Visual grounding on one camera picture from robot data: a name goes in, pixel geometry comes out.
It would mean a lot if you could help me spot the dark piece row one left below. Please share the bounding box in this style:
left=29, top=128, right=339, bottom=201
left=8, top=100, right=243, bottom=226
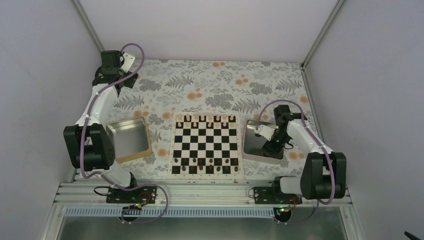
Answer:
left=189, top=166, right=197, bottom=174

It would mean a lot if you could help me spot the aluminium rail frame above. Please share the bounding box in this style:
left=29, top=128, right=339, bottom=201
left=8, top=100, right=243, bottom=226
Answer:
left=52, top=182, right=353, bottom=208

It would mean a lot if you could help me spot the floral patterned table mat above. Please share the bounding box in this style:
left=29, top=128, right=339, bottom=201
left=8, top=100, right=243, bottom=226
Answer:
left=106, top=59, right=317, bottom=179

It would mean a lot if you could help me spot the black white chessboard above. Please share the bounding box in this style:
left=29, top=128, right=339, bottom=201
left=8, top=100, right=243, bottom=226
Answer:
left=168, top=112, right=245, bottom=180

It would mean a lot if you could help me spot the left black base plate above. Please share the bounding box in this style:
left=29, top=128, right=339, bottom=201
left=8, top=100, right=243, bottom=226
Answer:
left=105, top=186, right=158, bottom=205

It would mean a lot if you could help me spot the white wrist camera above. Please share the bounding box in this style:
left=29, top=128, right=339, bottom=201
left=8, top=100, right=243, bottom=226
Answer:
left=120, top=52, right=136, bottom=73
left=254, top=124, right=276, bottom=140

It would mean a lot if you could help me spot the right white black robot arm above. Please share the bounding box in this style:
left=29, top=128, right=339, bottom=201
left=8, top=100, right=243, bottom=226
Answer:
left=254, top=104, right=347, bottom=205

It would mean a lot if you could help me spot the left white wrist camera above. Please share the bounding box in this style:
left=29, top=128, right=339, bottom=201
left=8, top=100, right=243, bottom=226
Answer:
left=120, top=52, right=136, bottom=73

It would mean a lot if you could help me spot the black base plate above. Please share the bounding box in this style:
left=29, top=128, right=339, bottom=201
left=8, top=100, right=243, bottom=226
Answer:
left=105, top=186, right=158, bottom=205
left=247, top=186, right=303, bottom=205

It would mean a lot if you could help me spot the empty metal tray wooden rim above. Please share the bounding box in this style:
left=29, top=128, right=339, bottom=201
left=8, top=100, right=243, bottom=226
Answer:
left=106, top=117, right=153, bottom=164

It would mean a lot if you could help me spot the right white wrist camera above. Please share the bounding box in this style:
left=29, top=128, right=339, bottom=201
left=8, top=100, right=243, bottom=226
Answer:
left=254, top=124, right=276, bottom=140

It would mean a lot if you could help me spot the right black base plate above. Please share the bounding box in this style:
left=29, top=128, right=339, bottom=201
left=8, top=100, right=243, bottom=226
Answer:
left=247, top=186, right=303, bottom=205

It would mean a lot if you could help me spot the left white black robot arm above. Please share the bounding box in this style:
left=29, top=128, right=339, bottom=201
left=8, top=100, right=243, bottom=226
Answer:
left=63, top=50, right=140, bottom=203

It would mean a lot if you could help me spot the metal tray with light pieces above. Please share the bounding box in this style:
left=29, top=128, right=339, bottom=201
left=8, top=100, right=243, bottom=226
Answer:
left=241, top=119, right=284, bottom=165

